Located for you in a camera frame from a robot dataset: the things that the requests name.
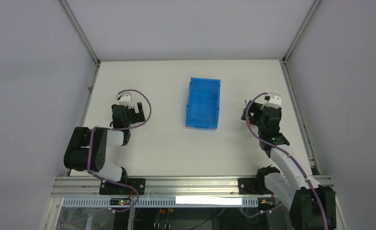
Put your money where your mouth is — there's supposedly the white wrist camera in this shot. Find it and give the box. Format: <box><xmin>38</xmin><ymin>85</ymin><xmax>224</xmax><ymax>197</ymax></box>
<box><xmin>263</xmin><ymin>93</ymin><xmax>282</xmax><ymax>109</ymax></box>
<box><xmin>116</xmin><ymin>92</ymin><xmax>133</xmax><ymax>107</ymax></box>

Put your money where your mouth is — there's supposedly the aluminium right frame rail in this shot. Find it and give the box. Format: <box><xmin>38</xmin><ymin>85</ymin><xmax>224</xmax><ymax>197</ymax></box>
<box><xmin>279</xmin><ymin>60</ymin><xmax>321</xmax><ymax>175</ymax></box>

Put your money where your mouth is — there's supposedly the blue plastic bin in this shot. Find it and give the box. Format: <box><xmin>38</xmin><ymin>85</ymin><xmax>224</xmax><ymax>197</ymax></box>
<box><xmin>185</xmin><ymin>78</ymin><xmax>221</xmax><ymax>130</ymax></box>

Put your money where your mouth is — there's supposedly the aluminium left frame rail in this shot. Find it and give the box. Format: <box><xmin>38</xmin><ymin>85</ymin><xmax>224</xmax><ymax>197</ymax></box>
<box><xmin>66</xmin><ymin>62</ymin><xmax>101</xmax><ymax>177</ymax></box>

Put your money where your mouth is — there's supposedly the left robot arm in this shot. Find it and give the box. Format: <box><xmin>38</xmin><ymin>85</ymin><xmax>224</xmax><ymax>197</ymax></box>
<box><xmin>63</xmin><ymin>102</ymin><xmax>146</xmax><ymax>184</ymax></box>

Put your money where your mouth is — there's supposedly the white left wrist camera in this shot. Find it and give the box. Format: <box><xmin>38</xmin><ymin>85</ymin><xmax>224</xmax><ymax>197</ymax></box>
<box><xmin>116</xmin><ymin>92</ymin><xmax>133</xmax><ymax>107</ymax></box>

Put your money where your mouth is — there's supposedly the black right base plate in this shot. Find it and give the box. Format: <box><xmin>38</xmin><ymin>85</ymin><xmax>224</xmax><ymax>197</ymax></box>
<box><xmin>238</xmin><ymin>177</ymin><xmax>273</xmax><ymax>195</ymax></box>

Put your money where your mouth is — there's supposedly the white slotted cable duct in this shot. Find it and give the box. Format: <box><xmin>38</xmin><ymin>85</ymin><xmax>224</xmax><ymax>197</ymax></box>
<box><xmin>63</xmin><ymin>196</ymin><xmax>259</xmax><ymax>208</ymax></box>

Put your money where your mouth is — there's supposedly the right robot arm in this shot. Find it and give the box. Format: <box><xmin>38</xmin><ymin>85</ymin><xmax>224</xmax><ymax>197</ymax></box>
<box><xmin>241</xmin><ymin>101</ymin><xmax>337</xmax><ymax>230</ymax></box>

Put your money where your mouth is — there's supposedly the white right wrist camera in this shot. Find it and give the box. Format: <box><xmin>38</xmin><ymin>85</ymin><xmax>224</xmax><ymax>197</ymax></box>
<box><xmin>263</xmin><ymin>93</ymin><xmax>282</xmax><ymax>109</ymax></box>

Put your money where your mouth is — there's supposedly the aluminium frame rail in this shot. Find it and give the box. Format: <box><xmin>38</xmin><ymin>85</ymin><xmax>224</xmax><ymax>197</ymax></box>
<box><xmin>279</xmin><ymin>60</ymin><xmax>321</xmax><ymax>175</ymax></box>
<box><xmin>66</xmin><ymin>62</ymin><xmax>101</xmax><ymax>177</ymax></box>

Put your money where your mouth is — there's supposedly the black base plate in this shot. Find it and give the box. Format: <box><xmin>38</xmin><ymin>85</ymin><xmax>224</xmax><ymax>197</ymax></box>
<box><xmin>238</xmin><ymin>177</ymin><xmax>273</xmax><ymax>195</ymax></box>
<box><xmin>99</xmin><ymin>178</ymin><xmax>146</xmax><ymax>196</ymax></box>

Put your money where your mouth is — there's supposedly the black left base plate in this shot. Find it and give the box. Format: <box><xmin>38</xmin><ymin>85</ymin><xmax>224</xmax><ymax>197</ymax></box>
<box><xmin>99</xmin><ymin>178</ymin><xmax>146</xmax><ymax>196</ymax></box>

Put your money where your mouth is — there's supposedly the aluminium front rail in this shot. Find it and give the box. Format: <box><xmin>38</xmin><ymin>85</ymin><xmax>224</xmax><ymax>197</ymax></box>
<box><xmin>51</xmin><ymin>176</ymin><xmax>272</xmax><ymax>198</ymax></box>

